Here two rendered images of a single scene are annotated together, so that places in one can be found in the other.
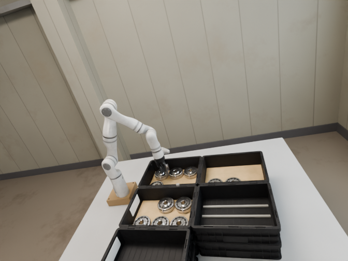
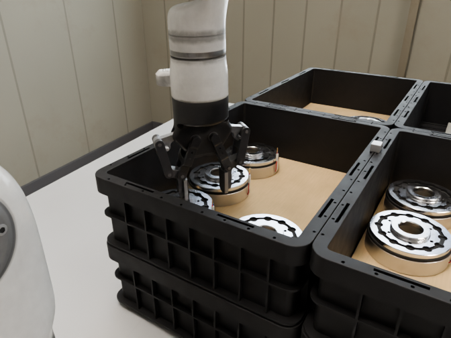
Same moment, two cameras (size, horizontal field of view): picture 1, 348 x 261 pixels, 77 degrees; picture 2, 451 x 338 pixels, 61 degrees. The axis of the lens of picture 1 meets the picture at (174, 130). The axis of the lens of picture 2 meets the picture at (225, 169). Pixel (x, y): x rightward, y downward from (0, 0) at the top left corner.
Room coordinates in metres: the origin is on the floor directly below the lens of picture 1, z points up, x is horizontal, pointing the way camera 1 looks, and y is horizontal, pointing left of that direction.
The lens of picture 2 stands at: (1.16, 0.63, 1.16)
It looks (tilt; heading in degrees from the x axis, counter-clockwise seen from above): 26 degrees down; 283
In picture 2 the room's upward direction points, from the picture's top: straight up
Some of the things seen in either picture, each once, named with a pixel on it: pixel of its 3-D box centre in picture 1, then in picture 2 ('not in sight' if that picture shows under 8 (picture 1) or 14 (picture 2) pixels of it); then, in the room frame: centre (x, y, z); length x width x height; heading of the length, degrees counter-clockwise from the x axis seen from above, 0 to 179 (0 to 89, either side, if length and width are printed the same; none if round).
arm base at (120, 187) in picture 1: (119, 184); not in sight; (1.36, 0.50, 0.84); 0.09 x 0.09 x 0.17; 75
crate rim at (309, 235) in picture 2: (171, 172); (260, 153); (1.24, 0.09, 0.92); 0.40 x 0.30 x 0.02; 71
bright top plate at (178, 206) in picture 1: (183, 203); (422, 196); (0.99, 0.06, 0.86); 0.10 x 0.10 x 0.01
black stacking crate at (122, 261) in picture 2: not in sight; (256, 238); (1.24, 0.09, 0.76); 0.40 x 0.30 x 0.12; 71
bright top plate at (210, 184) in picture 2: (175, 171); (219, 176); (1.31, 0.07, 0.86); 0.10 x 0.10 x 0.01
